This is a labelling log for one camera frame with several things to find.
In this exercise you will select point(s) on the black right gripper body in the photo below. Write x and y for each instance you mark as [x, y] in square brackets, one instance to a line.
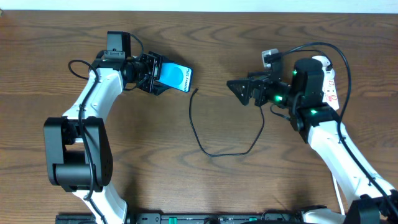
[257, 92]

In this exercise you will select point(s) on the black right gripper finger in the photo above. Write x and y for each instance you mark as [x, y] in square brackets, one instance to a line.
[242, 89]
[258, 74]

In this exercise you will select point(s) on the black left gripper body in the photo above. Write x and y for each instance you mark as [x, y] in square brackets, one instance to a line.
[149, 73]

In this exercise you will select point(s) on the blue Galaxy smartphone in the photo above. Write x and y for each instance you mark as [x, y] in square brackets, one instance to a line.
[176, 76]

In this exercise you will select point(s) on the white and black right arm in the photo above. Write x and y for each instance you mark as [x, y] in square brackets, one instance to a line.
[369, 196]

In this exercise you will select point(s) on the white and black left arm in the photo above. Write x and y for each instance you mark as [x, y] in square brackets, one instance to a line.
[78, 153]

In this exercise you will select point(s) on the white charger plug adapter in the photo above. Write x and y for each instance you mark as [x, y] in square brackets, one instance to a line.
[329, 74]

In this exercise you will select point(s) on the white power strip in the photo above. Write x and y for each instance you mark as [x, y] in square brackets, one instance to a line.
[329, 89]

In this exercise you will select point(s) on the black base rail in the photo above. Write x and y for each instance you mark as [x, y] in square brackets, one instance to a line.
[226, 218]

